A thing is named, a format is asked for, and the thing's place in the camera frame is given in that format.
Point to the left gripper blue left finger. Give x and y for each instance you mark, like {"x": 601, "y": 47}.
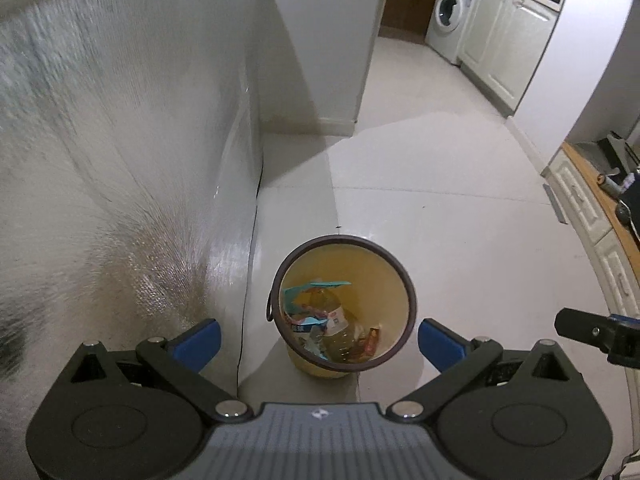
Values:
{"x": 196, "y": 347}

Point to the white washing machine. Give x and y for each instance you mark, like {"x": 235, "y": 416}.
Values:
{"x": 447, "y": 26}

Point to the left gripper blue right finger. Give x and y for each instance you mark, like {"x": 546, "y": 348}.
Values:
{"x": 441, "y": 346}

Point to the yellow trash bin dark rim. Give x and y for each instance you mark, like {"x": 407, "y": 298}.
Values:
{"x": 326, "y": 296}

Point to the large clear plastic bottle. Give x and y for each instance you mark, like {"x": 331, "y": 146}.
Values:
{"x": 332, "y": 324}

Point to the white drawer cabinet wooden top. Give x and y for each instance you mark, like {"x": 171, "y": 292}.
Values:
{"x": 610, "y": 247}

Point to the white kitchen cabinets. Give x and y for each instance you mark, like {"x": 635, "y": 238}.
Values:
{"x": 503, "y": 44}

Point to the red cigarette pack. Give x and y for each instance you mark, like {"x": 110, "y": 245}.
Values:
{"x": 370, "y": 344}

